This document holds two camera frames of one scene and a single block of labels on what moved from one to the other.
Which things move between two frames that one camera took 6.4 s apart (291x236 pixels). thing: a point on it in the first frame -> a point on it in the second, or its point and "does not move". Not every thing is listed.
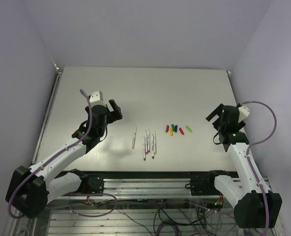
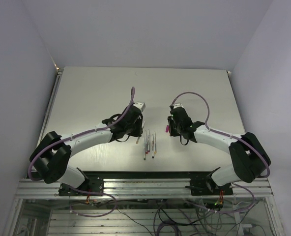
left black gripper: x=115 y=115 -> x=139 y=131
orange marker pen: x=155 y=143 does not move
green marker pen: x=144 y=140 does not move
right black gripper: x=218 y=111 -> x=170 y=122
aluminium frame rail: x=165 y=188 does not move
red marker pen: x=146 y=148 does not move
